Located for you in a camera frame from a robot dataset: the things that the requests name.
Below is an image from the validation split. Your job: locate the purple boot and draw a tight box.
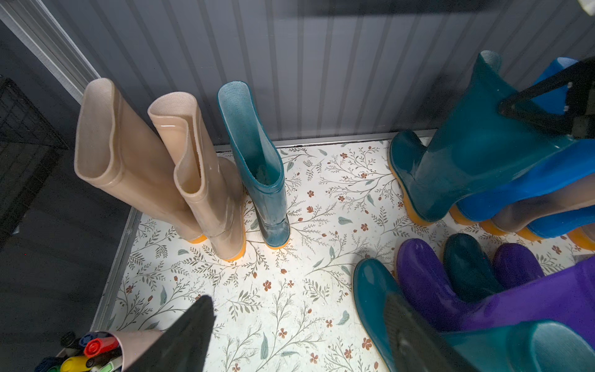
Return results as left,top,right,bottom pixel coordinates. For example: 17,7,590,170
493,243,545,289
396,239,594,345

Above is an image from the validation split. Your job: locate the teal front boot right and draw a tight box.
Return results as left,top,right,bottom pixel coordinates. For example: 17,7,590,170
443,233,505,303

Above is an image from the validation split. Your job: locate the blue rain boot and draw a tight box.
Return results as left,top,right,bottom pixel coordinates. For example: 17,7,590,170
517,206,595,241
448,56,595,227

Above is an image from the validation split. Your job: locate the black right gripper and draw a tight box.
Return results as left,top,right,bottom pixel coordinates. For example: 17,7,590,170
498,57,594,139

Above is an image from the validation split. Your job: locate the purple front boot right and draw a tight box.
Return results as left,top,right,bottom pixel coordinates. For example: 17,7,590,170
493,243,545,289

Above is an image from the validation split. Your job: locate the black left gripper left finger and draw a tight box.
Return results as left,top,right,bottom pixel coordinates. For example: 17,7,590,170
127,295,215,371

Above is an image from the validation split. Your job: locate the pink cup of markers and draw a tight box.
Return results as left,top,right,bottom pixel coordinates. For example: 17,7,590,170
35,330,163,372

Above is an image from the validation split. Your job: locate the blue rain boot right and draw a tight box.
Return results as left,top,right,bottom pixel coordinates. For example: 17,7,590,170
517,206,595,241

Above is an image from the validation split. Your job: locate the dark teal boot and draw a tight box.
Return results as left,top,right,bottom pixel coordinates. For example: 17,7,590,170
217,81,291,250
388,51,575,226

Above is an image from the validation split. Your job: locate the black wire wall basket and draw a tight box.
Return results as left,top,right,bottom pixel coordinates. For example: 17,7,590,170
1,77,68,246

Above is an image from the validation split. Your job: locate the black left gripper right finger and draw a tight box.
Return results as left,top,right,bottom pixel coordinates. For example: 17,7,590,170
383,293,477,371

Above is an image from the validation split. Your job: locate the teal front boot left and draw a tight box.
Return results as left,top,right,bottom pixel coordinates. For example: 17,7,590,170
353,259,594,371

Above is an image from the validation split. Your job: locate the purple front boot left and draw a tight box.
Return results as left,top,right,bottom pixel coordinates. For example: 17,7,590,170
396,239,594,345

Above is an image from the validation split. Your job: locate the floral floor mat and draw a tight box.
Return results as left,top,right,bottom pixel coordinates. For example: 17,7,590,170
95,139,594,371

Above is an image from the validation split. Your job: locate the beige rain boot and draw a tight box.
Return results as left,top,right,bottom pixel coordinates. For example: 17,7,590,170
147,91,246,262
74,77,206,243
480,174,594,236
567,223,595,251

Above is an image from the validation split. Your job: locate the blue rain boot left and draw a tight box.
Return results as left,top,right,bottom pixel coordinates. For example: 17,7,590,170
448,56,595,227

